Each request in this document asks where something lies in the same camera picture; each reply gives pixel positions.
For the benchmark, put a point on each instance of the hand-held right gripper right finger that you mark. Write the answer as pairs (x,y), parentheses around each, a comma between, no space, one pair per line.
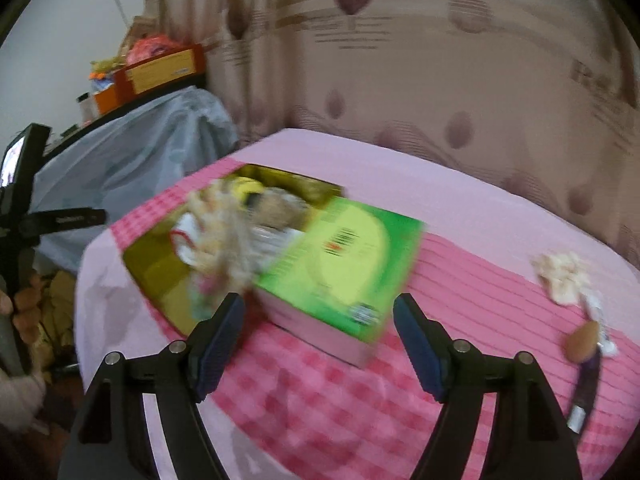
(417,350)

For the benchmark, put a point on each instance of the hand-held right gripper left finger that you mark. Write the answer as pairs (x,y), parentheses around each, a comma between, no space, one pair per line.
(222,345)

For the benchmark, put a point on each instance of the gold metal tin box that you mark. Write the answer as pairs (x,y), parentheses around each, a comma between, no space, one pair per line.
(150,265)

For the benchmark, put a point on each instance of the white knit glove red cuff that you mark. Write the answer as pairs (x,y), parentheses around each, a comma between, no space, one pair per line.
(186,247)

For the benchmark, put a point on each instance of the pastel checked fluffy towel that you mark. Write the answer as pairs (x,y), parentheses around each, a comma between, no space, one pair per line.
(220,240)

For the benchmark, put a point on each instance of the green tissue pack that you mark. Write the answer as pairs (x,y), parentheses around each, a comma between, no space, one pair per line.
(350,260)

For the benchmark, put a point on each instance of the yellow cloth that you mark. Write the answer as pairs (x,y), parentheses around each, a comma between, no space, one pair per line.
(245,187)

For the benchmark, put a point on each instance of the cream cloth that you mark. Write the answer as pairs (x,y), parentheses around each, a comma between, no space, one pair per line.
(560,275)

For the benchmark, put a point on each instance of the beige makeup sponge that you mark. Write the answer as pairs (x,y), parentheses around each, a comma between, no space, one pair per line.
(582,342)

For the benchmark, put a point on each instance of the person's left forearm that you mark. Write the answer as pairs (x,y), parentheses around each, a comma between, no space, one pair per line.
(17,395)

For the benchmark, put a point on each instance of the person's left hand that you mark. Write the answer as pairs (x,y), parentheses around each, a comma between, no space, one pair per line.
(4,304)

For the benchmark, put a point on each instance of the pile of yellow brown clothes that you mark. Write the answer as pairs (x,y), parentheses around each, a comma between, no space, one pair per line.
(55,300)

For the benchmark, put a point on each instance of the pale blue cover cloth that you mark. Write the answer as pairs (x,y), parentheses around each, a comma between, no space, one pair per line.
(140,150)

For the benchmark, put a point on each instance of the pink checked towel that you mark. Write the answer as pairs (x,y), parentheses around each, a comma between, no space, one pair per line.
(325,410)

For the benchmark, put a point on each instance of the clear jar black lid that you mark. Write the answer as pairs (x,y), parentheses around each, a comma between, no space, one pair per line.
(85,109)

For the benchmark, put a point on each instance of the orange box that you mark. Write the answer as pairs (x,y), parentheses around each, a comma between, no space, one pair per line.
(106,101)

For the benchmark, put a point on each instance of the blue white printed packet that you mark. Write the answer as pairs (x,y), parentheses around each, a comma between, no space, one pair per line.
(102,80)

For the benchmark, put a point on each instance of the yellow plush toy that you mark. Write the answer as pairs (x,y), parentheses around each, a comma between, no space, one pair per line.
(105,65)

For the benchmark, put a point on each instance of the red cardboard box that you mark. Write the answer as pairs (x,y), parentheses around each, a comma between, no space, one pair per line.
(160,70)

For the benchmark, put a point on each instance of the pale pink bed sheet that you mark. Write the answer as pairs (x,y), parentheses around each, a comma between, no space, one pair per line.
(400,170)

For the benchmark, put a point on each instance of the orange plastic bag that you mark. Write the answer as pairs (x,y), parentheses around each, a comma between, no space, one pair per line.
(147,50)

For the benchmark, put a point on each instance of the brown paper bag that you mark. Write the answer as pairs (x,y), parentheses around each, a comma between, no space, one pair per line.
(140,30)

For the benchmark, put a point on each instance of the beige leaf print curtain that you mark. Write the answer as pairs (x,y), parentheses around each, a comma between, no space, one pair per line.
(450,85)

